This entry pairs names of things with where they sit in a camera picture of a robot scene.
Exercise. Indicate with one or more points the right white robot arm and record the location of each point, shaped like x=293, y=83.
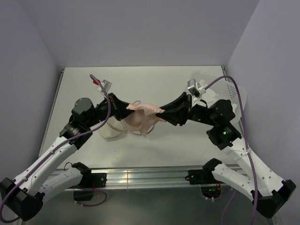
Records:
x=267, y=191

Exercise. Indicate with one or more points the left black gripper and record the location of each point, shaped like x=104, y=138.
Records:
x=118, y=107

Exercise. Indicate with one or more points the clear plastic perforated basket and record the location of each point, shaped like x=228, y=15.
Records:
x=205, y=79

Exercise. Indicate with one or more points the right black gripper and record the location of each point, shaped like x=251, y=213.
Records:
x=177, y=110

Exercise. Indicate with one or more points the white mesh laundry bag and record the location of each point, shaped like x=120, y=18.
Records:
x=114, y=131

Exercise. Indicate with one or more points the white garment in basket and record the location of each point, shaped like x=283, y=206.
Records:
x=223, y=90

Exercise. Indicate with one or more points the pink bra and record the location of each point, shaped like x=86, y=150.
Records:
x=145, y=110

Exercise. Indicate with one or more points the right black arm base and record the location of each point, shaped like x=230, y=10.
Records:
x=210, y=187

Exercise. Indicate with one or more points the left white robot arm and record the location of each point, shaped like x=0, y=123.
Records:
x=28, y=191

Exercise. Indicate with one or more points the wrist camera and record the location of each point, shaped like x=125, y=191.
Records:
x=106, y=85
x=195, y=89

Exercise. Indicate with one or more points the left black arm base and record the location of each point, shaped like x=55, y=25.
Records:
x=87, y=188

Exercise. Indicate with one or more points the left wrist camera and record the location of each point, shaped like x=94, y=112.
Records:
x=106, y=85

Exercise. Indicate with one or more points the aluminium rail frame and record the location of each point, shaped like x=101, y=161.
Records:
x=165, y=155

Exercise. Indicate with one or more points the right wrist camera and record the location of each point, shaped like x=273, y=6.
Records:
x=195, y=89

